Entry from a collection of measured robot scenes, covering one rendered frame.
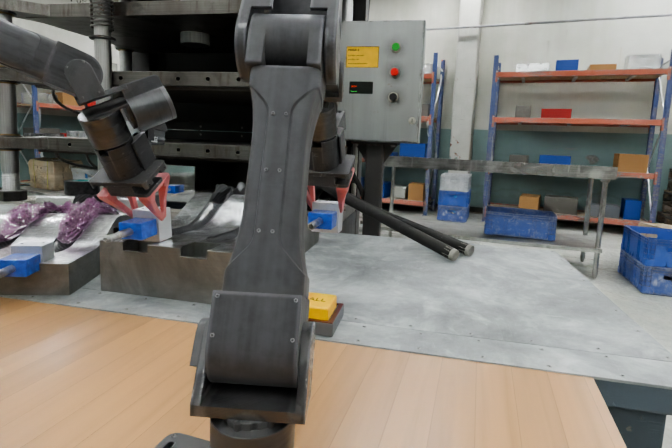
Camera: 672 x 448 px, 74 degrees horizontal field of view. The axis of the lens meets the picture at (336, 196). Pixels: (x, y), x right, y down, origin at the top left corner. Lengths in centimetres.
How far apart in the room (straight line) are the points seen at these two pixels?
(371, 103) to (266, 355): 126
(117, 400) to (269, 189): 30
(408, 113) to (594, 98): 589
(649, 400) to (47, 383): 70
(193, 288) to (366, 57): 102
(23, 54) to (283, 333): 52
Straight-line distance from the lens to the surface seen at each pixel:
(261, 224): 35
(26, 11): 211
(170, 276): 80
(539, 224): 434
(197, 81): 167
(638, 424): 77
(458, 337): 69
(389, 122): 152
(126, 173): 75
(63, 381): 61
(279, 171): 36
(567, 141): 723
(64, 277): 87
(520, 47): 735
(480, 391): 58
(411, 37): 155
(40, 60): 72
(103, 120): 71
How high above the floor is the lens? 108
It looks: 7 degrees down
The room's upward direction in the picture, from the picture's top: 2 degrees clockwise
